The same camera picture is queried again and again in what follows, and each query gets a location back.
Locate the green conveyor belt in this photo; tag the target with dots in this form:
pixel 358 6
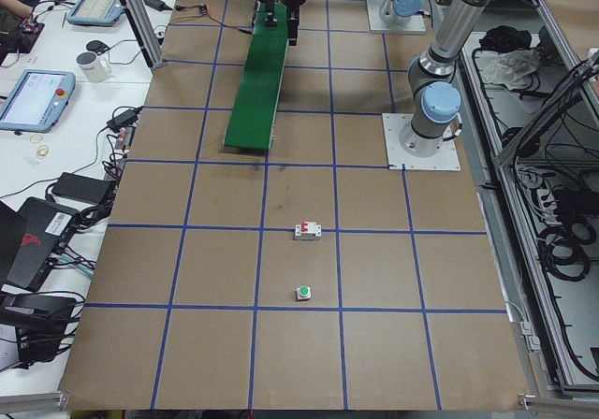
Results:
pixel 252 118

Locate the blue teach pendant far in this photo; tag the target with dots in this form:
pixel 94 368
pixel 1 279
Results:
pixel 103 13

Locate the blue teach pendant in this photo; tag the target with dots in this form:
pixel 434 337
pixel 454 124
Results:
pixel 103 13
pixel 37 100

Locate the white mug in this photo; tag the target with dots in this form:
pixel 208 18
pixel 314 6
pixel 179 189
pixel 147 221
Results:
pixel 93 67

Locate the white red circuit breaker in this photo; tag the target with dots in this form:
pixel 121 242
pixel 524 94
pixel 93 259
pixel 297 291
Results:
pixel 308 230

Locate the black power adapter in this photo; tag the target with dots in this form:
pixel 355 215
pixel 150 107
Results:
pixel 83 189

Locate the blue teach pendant near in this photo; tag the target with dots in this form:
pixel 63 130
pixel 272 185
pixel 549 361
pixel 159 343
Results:
pixel 37 100

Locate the green push button box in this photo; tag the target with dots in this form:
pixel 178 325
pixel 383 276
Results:
pixel 303 293

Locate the black laptop computer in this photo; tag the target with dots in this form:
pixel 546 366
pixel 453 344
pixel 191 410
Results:
pixel 29 236

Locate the aluminium frame post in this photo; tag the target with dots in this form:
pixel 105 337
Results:
pixel 141 26

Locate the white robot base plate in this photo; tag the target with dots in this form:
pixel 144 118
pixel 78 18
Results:
pixel 408 151

